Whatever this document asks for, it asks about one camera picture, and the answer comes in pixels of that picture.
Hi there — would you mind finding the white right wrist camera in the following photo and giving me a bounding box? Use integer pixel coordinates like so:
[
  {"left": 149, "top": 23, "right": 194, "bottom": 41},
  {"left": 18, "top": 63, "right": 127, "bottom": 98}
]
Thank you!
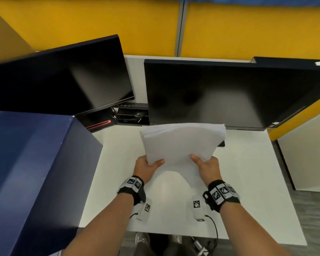
[{"left": 191, "top": 194, "right": 206, "bottom": 222}]

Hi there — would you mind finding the black left wrist tracker band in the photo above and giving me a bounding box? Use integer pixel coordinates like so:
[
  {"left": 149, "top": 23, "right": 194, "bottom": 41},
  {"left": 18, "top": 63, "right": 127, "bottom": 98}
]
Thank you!
[{"left": 117, "top": 175, "right": 146, "bottom": 206}]

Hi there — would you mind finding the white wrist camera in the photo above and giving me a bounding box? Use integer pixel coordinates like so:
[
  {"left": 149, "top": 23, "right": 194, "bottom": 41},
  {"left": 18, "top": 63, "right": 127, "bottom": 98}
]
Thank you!
[
  {"left": 191, "top": 194, "right": 206, "bottom": 222},
  {"left": 136, "top": 198, "right": 152, "bottom": 222}
]

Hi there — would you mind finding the person's right forearm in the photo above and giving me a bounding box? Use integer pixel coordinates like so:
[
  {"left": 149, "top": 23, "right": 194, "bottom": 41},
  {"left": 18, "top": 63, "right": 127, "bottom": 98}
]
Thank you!
[{"left": 219, "top": 202, "right": 291, "bottom": 256}]

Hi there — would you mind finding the yellow partition panel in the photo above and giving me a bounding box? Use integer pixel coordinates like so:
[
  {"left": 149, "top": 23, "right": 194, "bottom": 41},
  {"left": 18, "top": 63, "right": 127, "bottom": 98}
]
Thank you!
[
  {"left": 181, "top": 2, "right": 320, "bottom": 61},
  {"left": 0, "top": 0, "right": 180, "bottom": 57}
]

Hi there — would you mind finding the dark blue box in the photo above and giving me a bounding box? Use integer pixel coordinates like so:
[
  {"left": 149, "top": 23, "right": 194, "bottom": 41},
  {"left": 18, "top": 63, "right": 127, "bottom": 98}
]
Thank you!
[{"left": 0, "top": 111, "right": 103, "bottom": 256}]

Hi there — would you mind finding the white side desk panel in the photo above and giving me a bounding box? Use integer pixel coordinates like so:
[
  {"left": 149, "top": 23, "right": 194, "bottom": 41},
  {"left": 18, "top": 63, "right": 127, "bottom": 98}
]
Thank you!
[{"left": 277, "top": 109, "right": 320, "bottom": 193}]

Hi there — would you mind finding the black monitor with red stripe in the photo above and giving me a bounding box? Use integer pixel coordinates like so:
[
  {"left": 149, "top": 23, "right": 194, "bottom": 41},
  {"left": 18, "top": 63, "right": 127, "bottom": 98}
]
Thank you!
[{"left": 0, "top": 34, "right": 135, "bottom": 131}]

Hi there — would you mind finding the black wrist tracker band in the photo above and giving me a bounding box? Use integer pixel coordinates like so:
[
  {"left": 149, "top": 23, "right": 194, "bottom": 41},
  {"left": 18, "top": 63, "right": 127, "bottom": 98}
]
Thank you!
[
  {"left": 117, "top": 175, "right": 146, "bottom": 206},
  {"left": 202, "top": 180, "right": 241, "bottom": 213}
]

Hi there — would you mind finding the black right wrist tracker band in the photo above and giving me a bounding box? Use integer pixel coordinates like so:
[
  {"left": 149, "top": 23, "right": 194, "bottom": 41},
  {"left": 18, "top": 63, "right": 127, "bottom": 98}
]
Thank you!
[{"left": 202, "top": 180, "right": 241, "bottom": 213}]

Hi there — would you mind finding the person's right hand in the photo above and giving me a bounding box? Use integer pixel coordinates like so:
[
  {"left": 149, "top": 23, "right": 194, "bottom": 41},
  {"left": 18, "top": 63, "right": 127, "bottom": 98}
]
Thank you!
[{"left": 191, "top": 154, "right": 223, "bottom": 187}]

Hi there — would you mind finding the large black monitor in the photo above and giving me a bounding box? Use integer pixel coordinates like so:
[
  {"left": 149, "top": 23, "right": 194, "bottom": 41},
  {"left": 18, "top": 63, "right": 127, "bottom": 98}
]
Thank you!
[{"left": 144, "top": 57, "right": 320, "bottom": 131}]

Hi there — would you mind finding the stack of white paper sheets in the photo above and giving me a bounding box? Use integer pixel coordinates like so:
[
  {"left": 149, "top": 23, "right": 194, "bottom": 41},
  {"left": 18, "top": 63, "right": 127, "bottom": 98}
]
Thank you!
[{"left": 139, "top": 123, "right": 226, "bottom": 187}]

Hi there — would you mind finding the grey partition post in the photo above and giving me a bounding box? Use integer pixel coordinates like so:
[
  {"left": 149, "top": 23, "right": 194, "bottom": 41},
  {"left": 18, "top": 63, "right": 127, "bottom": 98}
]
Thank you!
[{"left": 175, "top": 0, "right": 189, "bottom": 57}]

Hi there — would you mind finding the person's left forearm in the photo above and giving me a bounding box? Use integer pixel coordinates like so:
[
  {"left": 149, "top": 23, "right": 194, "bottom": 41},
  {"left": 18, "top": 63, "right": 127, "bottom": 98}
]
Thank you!
[{"left": 63, "top": 193, "right": 134, "bottom": 256}]

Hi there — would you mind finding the person's left hand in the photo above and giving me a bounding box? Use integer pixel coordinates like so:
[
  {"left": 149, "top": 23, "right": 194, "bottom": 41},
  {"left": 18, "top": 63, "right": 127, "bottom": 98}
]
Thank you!
[{"left": 133, "top": 155, "right": 166, "bottom": 185}]

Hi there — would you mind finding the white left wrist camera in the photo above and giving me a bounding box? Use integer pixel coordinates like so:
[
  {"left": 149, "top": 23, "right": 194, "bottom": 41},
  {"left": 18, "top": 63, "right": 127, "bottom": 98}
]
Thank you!
[{"left": 136, "top": 198, "right": 152, "bottom": 222}]

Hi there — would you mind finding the person's shoe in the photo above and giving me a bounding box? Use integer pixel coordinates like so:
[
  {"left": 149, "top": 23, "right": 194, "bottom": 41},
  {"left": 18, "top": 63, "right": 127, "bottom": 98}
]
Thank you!
[{"left": 135, "top": 232, "right": 151, "bottom": 247}]

